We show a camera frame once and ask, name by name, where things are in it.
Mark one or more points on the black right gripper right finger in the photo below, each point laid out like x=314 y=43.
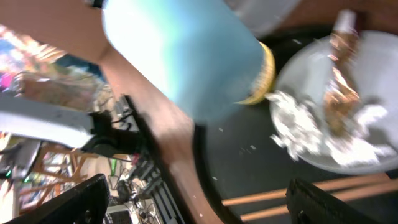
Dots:
x=307 y=206

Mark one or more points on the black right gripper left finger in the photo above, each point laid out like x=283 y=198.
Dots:
x=86 y=202

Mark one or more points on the wooden chopstick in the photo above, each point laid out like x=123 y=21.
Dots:
x=326 y=186
x=345 y=196

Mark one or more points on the white tissue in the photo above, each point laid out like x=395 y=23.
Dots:
x=299 y=133

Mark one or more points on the gold foil snack wrapper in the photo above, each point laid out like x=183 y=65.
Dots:
x=341 y=96

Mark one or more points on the yellow bowl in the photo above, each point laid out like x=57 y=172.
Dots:
x=264 y=79

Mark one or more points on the grey round plate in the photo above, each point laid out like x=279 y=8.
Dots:
x=375 y=73

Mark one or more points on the light blue cup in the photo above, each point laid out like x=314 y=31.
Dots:
x=196 y=52

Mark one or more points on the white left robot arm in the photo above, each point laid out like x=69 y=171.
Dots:
x=89 y=132

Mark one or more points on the round black tray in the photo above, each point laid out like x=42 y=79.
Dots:
x=235 y=156

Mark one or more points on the clear plastic bin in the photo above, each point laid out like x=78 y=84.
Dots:
x=261 y=17

